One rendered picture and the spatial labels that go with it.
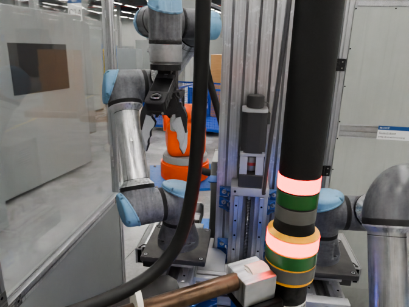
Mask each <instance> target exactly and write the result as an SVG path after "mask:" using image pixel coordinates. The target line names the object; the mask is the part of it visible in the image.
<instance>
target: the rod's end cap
mask: <svg viewBox="0 0 409 307"><path fill-rule="evenodd" d="M244 266H245V268H244V269H245V270H246V271H247V272H248V273H252V274H253V275H255V274H258V273H262V272H265V271H268V270H269V266H268V265H267V263H265V262H264V261H262V260H260V261H256V262H253V263H249V264H246V265H244Z"/></svg>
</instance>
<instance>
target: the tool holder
mask: <svg viewBox="0 0 409 307"><path fill-rule="evenodd" d="M256 261H260V259H259V258H258V257H256V256H254V257H251V258H247V259H243V260H240V261H236V262H233V263H229V264H227V268H226V274H229V273H232V272H234V273H237V276H238V279H239V283H240V288H239V290H238V291H235V292H231V293H229V294H227V295H228V297H229V298H230V299H231V300H232V302H233V303H234V304H235V305H236V306H237V307H282V306H283V300H282V298H280V296H278V294H277V293H275V289H276V277H277V276H276V274H275V273H274V272H273V271H272V270H271V269H269V270H268V271H265V272H262V273H258V274H255V275H253V274H252V273H248V272H247V271H246V270H245V269H244V268H245V266H244V265H246V264H249V263H253V262H256Z"/></svg>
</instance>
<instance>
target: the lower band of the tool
mask: <svg viewBox="0 0 409 307"><path fill-rule="evenodd" d="M273 221H274V220H272V221H270V222H269V223H268V226H267V230H268V232H269V234H271V235H272V236H273V237H274V238H276V239H278V240H280V241H282V242H286V243H289V244H295V245H306V244H312V243H314V242H316V241H317V240H319V238H320V231H319V230H318V229H317V228H316V226H315V232H314V234H313V235H311V236H307V237H303V238H297V237H292V236H287V235H284V234H282V233H280V232H278V231H277V230H276V229H275V228H274V227H273ZM267 246H268V245H267ZM268 248H269V246H268ZM269 249H270V250H271V251H273V252H275V251H274V250H272V249H271V248H269ZM275 253H276V254H278V255H281V254H279V253H277V252H275ZM314 255H316V254H314ZM314 255H312V256H309V257H305V258H293V257H289V256H284V255H281V256H283V257H286V258H291V259H307V258H311V257H313V256H314ZM265 258H266V257H265ZM266 260H267V259H266ZM267 261H268V260H267ZM268 262H269V261H268ZM269 263H270V262H269ZM270 264H271V265H272V263H270ZM272 266H273V267H275V268H277V269H279V270H282V271H284V272H290V273H304V272H308V271H310V270H312V269H313V268H314V267H313V268H312V269H310V270H307V271H303V272H291V271H287V270H283V269H280V268H278V267H276V266H274V265H272ZM312 281H313V280H312ZM312 281H311V282H312ZM311 282H309V283H307V284H304V285H299V286H293V285H287V284H283V283H280V282H278V281H276V284H278V285H281V286H284V287H287V288H301V287H304V286H307V285H309V284H310V283H311Z"/></svg>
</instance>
